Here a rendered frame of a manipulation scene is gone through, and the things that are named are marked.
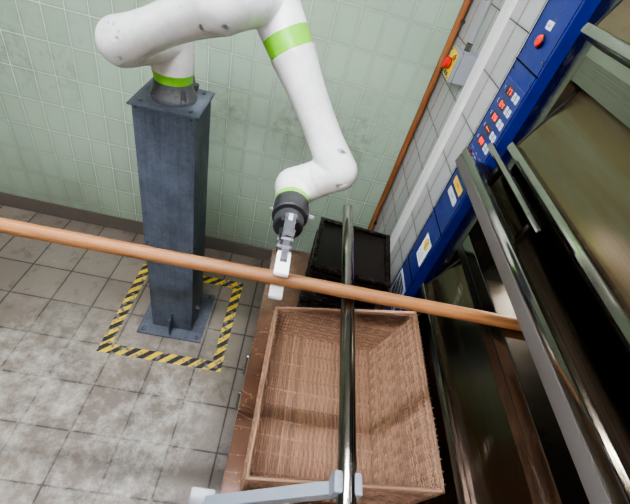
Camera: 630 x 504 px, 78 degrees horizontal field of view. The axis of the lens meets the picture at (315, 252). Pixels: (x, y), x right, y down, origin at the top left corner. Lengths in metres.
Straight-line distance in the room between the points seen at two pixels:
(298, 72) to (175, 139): 0.56
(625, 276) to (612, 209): 0.13
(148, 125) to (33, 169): 1.39
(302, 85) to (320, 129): 0.11
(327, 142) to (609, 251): 0.63
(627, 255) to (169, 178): 1.30
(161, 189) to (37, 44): 1.00
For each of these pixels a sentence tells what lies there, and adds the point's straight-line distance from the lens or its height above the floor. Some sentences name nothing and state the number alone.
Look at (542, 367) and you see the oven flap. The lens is 0.65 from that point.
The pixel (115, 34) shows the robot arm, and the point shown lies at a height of 1.43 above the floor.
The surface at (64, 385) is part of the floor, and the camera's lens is 2.11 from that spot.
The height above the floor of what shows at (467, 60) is 1.49.
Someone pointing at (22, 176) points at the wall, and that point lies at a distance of 2.80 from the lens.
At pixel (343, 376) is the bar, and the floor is 1.17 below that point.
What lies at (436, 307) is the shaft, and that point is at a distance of 0.90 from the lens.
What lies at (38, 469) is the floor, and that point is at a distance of 1.99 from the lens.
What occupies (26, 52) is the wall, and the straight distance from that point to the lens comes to 2.35.
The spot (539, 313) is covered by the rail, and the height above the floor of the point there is 1.43.
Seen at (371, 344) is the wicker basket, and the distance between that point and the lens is 1.51.
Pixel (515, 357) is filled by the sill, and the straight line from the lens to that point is 0.97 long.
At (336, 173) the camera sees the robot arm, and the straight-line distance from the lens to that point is 1.01.
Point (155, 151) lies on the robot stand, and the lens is 1.46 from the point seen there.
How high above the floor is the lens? 1.81
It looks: 42 degrees down
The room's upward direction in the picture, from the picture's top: 18 degrees clockwise
